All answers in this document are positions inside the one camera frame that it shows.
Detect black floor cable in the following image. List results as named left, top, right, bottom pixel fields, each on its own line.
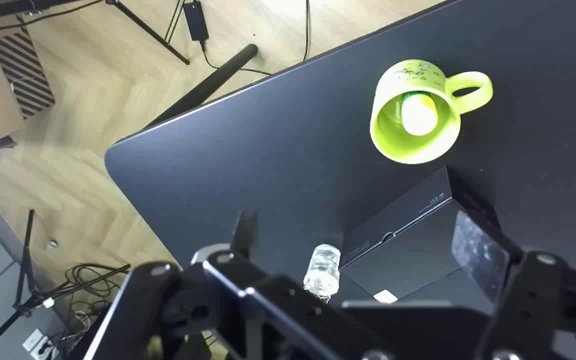
left=299, top=0, right=313, bottom=64

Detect thick black tube leg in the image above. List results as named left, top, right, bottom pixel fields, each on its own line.
left=142, top=42, right=261, bottom=132

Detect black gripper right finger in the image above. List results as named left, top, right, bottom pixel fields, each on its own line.
left=449, top=209, right=576, bottom=360

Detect black cardboard box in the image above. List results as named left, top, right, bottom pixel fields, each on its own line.
left=338, top=166, right=523, bottom=317

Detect black folding stand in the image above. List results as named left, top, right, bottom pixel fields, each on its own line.
left=0, top=209, right=132, bottom=360

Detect tangled black cables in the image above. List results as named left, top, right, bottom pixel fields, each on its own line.
left=61, top=262, right=132, bottom=321

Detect slatted vent box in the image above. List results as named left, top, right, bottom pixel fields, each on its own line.
left=0, top=19, right=57, bottom=122

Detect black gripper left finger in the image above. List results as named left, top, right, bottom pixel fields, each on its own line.
left=86, top=209, right=395, bottom=360

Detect lime green mug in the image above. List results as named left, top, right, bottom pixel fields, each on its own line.
left=367, top=59, right=495, bottom=169

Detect black power adapter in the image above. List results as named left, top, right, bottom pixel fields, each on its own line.
left=180, top=0, right=210, bottom=44

